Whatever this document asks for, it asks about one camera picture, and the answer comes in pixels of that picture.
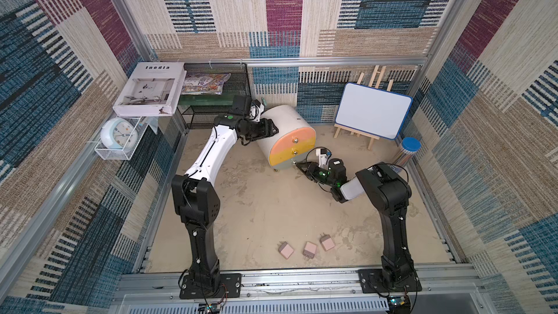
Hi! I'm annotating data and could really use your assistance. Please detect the yellow drawer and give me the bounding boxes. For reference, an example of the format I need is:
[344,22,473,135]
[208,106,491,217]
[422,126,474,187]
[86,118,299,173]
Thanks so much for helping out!
[268,137,315,166]

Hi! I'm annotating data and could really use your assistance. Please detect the pink top drawer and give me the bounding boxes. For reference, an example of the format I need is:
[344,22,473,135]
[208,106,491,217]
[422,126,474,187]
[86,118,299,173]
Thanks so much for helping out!
[270,126,316,155]

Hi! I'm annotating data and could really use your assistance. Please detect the white round drawer cabinet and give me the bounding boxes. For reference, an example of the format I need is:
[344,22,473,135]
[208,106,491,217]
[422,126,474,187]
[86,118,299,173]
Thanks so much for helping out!
[257,105,315,168]

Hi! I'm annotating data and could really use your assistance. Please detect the grey bottom drawer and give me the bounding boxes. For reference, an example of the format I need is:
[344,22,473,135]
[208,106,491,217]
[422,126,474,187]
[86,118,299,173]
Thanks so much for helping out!
[273,157,304,170]

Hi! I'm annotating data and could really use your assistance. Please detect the pink plug cube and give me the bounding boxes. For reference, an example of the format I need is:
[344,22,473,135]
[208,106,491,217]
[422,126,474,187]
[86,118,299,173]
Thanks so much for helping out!
[319,234,336,251]
[278,241,294,260]
[302,241,318,259]

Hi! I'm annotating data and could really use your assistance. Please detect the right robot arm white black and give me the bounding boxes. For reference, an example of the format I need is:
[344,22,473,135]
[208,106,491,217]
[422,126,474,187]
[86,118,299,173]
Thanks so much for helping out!
[295,158,422,297]

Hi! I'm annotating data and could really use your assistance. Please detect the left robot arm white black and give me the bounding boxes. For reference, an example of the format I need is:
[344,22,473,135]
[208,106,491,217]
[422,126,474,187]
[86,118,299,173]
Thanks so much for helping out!
[171,114,279,299]

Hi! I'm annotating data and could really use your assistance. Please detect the colourful snack bag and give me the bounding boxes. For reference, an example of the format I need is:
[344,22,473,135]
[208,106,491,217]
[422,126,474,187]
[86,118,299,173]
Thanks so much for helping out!
[181,74,231,95]

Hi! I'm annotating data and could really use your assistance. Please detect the white board on easel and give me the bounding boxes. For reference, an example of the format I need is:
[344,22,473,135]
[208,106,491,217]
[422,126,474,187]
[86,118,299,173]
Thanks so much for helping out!
[334,65,413,151]

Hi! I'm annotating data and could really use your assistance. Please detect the blue lid pencil canister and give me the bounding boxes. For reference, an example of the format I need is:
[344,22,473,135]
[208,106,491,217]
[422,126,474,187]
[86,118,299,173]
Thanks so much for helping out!
[391,137,421,172]

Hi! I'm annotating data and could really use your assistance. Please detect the white magazine book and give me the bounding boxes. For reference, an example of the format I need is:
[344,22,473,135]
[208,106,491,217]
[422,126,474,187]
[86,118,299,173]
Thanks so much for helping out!
[113,62,187,118]

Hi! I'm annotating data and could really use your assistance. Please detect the white alarm clock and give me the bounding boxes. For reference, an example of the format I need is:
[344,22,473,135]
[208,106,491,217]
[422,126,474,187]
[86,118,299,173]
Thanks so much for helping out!
[100,117,139,150]

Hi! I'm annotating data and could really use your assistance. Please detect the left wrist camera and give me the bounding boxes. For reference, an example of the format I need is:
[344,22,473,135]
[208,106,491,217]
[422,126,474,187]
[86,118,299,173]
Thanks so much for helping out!
[228,94,265,122]

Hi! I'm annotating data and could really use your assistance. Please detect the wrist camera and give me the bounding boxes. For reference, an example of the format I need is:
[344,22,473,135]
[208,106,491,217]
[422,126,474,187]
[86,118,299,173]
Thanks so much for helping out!
[228,94,265,122]
[315,147,331,169]

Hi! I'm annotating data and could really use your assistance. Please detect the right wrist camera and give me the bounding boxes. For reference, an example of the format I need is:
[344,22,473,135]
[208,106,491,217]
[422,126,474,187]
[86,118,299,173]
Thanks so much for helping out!
[315,147,331,169]

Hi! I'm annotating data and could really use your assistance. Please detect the black wire shelf rack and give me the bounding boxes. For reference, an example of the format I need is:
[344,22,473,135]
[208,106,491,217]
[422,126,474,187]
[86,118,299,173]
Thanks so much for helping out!
[178,63,251,129]

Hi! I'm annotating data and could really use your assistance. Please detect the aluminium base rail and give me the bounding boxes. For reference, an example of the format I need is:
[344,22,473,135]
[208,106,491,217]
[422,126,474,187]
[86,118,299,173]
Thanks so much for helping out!
[109,264,496,313]

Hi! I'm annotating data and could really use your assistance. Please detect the white wire basket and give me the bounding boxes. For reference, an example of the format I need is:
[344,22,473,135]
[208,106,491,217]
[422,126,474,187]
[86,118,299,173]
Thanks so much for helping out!
[94,117,148,161]

